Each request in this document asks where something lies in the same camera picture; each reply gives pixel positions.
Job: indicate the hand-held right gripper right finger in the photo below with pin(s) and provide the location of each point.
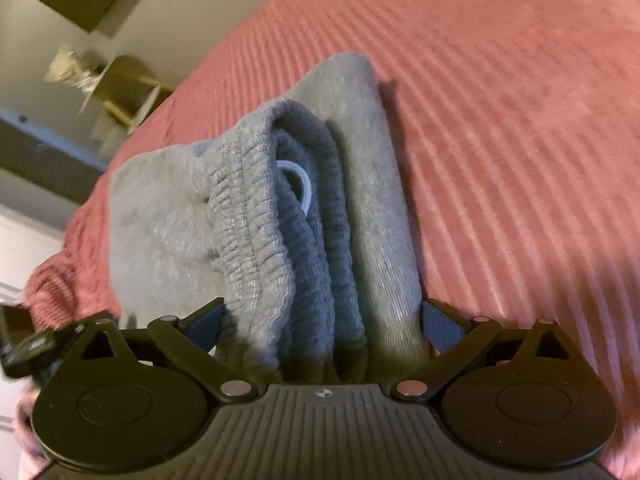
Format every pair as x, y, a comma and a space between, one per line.
442, 330

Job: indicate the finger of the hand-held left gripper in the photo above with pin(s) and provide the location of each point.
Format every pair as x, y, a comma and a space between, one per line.
35, 352

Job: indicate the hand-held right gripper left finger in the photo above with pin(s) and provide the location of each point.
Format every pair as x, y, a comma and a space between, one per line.
207, 327

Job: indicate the grey pants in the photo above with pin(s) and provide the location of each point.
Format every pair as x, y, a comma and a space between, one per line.
170, 240

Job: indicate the dark wooden furniture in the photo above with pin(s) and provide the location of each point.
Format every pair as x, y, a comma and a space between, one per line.
45, 160

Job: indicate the pink ribbed blanket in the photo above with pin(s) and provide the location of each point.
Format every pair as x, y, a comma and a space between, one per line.
500, 135

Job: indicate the wooden side table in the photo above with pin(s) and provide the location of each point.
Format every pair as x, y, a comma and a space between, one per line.
130, 90

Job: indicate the crumpled plastic wrap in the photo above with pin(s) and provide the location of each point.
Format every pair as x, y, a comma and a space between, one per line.
72, 67

